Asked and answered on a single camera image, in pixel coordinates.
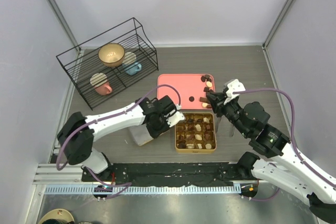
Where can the black wire rack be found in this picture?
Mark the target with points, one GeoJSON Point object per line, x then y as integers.
{"type": "Point", "coordinates": [81, 62]}

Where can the round object bottom left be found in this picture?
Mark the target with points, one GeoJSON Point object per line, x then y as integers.
{"type": "Point", "coordinates": [57, 216]}

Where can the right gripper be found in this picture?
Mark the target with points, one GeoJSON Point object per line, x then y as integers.
{"type": "Point", "coordinates": [217, 100]}

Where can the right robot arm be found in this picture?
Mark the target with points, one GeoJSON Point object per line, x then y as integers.
{"type": "Point", "coordinates": [276, 158]}

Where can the metal tongs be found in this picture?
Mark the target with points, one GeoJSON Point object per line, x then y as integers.
{"type": "Point", "coordinates": [231, 128]}

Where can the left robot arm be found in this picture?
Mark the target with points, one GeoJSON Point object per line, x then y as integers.
{"type": "Point", "coordinates": [79, 133]}

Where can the white cable duct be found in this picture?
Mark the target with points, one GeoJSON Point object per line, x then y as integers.
{"type": "Point", "coordinates": [96, 189]}

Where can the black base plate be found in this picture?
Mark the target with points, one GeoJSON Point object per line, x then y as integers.
{"type": "Point", "coordinates": [176, 174]}

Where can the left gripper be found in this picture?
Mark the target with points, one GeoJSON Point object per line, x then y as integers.
{"type": "Point", "coordinates": [154, 133]}

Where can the blue cup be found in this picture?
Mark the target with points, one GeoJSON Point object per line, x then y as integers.
{"type": "Point", "coordinates": [132, 68]}

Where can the silver box lid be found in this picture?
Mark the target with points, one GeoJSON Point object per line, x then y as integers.
{"type": "Point", "coordinates": [143, 134]}

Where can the gold bowl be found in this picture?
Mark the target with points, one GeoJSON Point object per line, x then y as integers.
{"type": "Point", "coordinates": [111, 55]}

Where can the gold chocolate box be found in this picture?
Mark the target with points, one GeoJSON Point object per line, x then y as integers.
{"type": "Point", "coordinates": [196, 134]}

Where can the pink cup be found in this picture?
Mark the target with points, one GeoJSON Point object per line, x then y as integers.
{"type": "Point", "coordinates": [100, 83]}

